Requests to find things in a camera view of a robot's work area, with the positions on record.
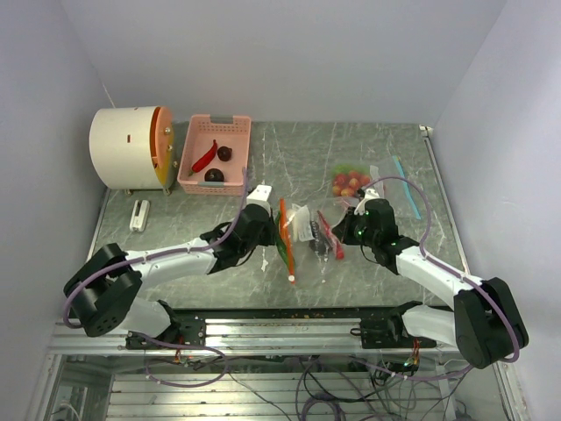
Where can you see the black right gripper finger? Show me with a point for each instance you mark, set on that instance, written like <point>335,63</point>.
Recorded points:
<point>343,224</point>
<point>343,235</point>

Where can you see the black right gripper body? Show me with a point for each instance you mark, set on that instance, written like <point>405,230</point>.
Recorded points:
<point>360,232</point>

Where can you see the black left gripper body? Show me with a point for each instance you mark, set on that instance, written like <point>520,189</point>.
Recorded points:
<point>265,237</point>

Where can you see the orange zip bag with vegetables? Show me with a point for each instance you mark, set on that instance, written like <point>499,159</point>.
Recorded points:
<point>315,258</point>

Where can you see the dark purple fake plum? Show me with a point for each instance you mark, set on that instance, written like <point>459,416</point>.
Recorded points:
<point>214,175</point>

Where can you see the dark red fake fruit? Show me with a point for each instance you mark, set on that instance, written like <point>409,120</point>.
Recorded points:
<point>224,153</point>

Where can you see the red fake chili pepper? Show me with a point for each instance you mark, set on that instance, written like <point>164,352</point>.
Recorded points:
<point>205,160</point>

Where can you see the pink perforated plastic basket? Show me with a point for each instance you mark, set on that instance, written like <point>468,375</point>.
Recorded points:
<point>233,132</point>

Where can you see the green fake chili pepper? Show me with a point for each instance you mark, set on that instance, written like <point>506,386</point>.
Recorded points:
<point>279,242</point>

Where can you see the white fake mushroom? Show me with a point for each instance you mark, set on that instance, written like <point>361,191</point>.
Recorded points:
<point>303,229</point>

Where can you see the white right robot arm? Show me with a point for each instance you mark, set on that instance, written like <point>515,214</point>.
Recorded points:
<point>482,319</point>

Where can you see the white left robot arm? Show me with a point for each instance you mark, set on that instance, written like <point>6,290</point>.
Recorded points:
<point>103,294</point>

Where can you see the small white rectangular device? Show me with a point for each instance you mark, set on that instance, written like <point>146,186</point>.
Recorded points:
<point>139,215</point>

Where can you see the round white drawer organizer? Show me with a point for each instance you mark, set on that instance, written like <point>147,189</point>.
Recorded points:
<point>132,148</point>

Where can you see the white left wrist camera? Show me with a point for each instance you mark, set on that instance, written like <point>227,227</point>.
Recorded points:
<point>260,196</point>

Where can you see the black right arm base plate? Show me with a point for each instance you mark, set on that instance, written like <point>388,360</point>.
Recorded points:
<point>379,334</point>

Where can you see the aluminium frame rail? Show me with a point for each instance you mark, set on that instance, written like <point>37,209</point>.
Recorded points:
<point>239,336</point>

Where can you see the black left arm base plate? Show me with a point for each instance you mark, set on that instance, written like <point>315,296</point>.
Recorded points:
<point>180,335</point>

